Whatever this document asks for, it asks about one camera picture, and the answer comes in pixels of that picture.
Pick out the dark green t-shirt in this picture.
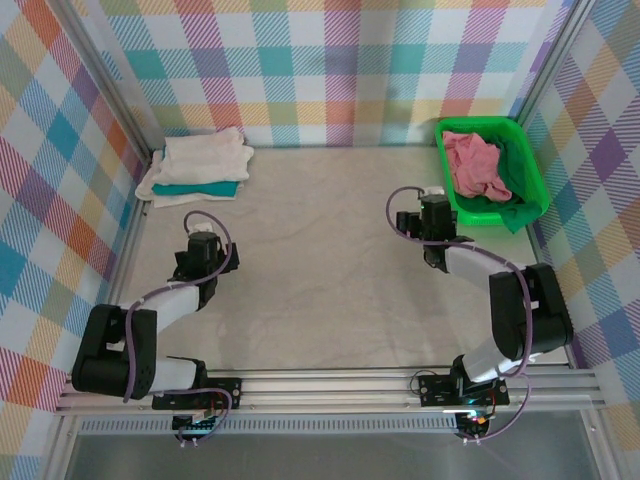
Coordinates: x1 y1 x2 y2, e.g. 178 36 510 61
482 134 544 234

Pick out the plain white folded t-shirt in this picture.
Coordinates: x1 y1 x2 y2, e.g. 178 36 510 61
134 148 247 209

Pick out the white t-shirt with red print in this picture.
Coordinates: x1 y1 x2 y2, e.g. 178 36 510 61
151 127 255 185

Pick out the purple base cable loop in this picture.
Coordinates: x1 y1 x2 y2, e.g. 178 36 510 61
198 387 237 442
478 374 535 444

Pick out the green plastic basket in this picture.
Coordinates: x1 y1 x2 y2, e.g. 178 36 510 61
433 115 552 234

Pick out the grey slotted cable duct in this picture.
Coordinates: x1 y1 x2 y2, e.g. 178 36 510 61
77 417 461 436

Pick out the aluminium mounting rail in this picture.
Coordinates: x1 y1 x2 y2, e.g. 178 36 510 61
52 369 606 416

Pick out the teal folded t-shirt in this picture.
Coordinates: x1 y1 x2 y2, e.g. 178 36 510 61
151 179 240 198

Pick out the pink t-shirt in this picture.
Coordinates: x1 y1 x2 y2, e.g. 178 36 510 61
442 130 514 204

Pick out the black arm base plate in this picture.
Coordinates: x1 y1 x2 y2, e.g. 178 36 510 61
417 372 511 407
151 377 244 411

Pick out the small circuit board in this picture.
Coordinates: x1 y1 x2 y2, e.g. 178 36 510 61
457 409 494 441
172 412 221 446

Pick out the aluminium frame post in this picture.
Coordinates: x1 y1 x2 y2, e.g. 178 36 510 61
512 0 601 129
57 0 154 161

